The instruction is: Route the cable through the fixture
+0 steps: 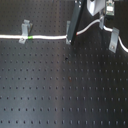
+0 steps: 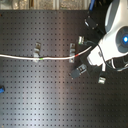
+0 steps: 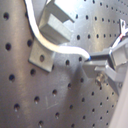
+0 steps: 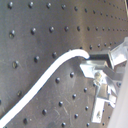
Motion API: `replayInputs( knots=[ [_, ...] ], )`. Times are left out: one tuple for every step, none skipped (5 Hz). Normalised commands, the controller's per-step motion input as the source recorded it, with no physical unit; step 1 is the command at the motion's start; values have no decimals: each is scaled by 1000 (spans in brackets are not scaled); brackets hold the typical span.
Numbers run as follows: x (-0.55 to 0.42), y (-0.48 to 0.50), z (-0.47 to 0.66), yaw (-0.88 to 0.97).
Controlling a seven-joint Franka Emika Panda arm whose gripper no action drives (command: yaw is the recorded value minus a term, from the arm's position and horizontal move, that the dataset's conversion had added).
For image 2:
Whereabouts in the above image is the left metal cable clip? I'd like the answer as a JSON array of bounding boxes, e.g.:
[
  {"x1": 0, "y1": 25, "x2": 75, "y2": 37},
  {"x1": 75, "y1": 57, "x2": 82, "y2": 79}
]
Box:
[{"x1": 33, "y1": 42, "x2": 41, "y2": 62}]

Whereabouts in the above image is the right metal cable clip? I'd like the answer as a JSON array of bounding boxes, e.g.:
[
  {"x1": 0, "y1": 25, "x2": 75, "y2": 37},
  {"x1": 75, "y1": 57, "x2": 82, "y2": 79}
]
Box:
[{"x1": 69, "y1": 43, "x2": 75, "y2": 63}]

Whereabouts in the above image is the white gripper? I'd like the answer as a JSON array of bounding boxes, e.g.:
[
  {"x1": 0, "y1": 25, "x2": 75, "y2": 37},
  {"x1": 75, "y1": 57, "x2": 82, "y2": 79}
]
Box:
[{"x1": 71, "y1": 45, "x2": 106, "y2": 84}]

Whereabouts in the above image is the white cable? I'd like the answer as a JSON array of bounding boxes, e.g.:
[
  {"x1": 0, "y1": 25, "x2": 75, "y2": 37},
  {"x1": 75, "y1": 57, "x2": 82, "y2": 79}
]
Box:
[{"x1": 0, "y1": 45, "x2": 93, "y2": 62}]

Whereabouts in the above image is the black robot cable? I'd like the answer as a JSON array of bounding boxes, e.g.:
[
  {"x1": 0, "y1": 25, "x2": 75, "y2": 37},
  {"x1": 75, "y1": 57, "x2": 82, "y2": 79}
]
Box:
[{"x1": 87, "y1": 0, "x2": 128, "y2": 73}]

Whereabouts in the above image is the metal cable clip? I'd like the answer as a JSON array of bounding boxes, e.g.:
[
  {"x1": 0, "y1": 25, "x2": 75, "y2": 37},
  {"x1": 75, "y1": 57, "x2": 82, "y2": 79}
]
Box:
[
  {"x1": 69, "y1": 43, "x2": 75, "y2": 63},
  {"x1": 33, "y1": 42, "x2": 41, "y2": 62}
]

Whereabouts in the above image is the black perforated breadboard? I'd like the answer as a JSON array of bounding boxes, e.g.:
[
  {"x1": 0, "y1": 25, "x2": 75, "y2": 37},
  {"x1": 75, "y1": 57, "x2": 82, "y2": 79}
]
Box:
[{"x1": 0, "y1": 10, "x2": 128, "y2": 128}]

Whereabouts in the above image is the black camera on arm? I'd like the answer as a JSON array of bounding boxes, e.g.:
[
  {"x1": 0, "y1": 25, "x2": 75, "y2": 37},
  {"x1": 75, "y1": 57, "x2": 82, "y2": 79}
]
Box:
[{"x1": 85, "y1": 16, "x2": 103, "y2": 34}]

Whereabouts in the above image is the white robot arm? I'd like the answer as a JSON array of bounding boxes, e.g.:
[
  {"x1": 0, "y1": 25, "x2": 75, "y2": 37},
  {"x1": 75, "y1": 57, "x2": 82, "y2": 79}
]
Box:
[{"x1": 79, "y1": 0, "x2": 128, "y2": 72}]

